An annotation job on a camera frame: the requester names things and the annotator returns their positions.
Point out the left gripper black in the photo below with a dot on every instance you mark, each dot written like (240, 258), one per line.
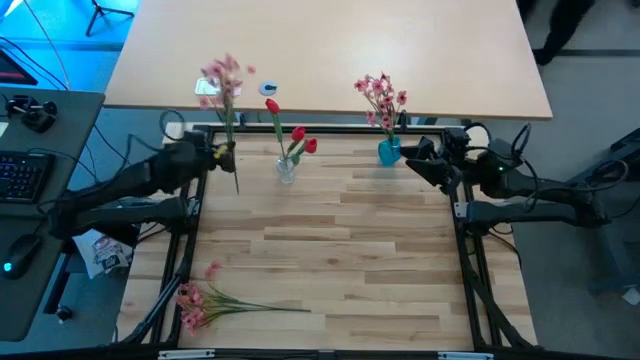
(205, 152)

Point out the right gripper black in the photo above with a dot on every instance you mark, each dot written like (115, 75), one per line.
(462, 161)

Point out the red artificial tulip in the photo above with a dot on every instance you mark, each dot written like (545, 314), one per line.
(298, 133)
(272, 106)
(311, 145)

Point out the pink artificial flower spray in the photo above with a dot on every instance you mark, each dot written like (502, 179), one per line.
(222, 75)
(192, 305)
(382, 97)

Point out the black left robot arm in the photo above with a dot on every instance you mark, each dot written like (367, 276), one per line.
(125, 180)

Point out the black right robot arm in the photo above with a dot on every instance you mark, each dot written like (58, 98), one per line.
(540, 187)

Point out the blue patterned glass vase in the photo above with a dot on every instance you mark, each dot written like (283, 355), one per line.
(389, 152)

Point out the clear ribbed glass vase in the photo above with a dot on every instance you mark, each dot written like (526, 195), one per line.
(285, 170)

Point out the small round white-blue object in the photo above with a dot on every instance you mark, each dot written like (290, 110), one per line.
(268, 88)

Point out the light wooden table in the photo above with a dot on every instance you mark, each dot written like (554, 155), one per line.
(400, 40)

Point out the white printed plastic bag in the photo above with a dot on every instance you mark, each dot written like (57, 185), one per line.
(102, 252)

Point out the grey office desk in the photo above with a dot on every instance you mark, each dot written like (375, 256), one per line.
(65, 125)

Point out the person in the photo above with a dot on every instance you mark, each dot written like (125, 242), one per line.
(562, 30)

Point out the black tripod stand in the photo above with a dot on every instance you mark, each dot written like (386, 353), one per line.
(96, 9)

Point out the black backlit keyboard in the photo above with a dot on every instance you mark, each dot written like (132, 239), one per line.
(25, 176)

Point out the dark metal cart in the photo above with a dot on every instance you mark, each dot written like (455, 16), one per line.
(617, 250)

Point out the black computer mouse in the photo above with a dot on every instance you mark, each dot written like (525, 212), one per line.
(21, 255)

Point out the dark flat screen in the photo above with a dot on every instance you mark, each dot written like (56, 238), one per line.
(12, 70)

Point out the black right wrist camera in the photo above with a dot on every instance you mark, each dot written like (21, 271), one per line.
(456, 137)

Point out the black aluminium table frame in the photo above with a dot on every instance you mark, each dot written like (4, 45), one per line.
(340, 129)

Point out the white frame bracket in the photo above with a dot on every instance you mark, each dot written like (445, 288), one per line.
(186, 354)
(465, 356)

